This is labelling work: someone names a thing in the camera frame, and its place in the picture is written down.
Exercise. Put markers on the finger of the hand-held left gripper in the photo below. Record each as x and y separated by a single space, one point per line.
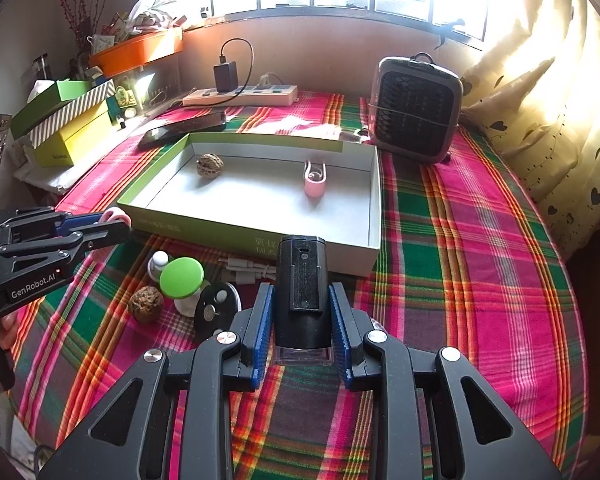
105 236
77 222

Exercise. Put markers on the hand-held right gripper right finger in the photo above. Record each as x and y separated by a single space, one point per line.
340 337

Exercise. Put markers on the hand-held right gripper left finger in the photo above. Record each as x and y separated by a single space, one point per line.
262 332

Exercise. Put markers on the pink plastic clip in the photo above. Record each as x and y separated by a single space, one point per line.
117 216
314 186

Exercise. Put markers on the black oval button device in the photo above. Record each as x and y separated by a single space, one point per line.
215 312

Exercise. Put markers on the small white knob figure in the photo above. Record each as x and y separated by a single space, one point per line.
158 264

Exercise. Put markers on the black pocket microscope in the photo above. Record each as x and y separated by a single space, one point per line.
302 280

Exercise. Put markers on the brown walnut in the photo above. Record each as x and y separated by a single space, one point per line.
210 165
146 301

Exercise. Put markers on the green and white cardboard box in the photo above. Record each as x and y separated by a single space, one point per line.
260 195

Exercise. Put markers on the person's left hand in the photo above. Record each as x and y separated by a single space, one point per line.
7 332

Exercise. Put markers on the yellow-green cardboard box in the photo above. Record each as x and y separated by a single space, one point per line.
75 140

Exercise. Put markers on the green capped white mushroom toy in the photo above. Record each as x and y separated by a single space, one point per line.
181 275

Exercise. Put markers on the striped green cardboard box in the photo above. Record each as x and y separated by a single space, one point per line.
70 115

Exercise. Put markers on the black smartphone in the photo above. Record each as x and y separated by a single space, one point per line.
180 130

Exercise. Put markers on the plaid tablecloth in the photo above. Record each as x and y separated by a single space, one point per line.
455 260

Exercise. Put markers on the orange plastic tray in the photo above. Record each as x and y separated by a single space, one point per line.
140 52

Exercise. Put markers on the black charger block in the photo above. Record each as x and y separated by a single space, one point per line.
225 77

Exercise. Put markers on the white power strip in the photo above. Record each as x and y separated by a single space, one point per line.
260 96

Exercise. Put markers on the dried flower branches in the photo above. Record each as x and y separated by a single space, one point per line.
77 5

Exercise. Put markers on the white plug adapter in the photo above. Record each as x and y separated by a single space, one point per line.
265 80

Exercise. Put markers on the white plastic bag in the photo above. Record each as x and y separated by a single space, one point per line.
150 5

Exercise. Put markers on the small grey space heater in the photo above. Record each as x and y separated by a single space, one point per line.
415 105

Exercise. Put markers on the cream heart print curtain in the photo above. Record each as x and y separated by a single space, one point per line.
545 110

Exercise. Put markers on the black window latch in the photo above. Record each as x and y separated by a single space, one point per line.
450 27

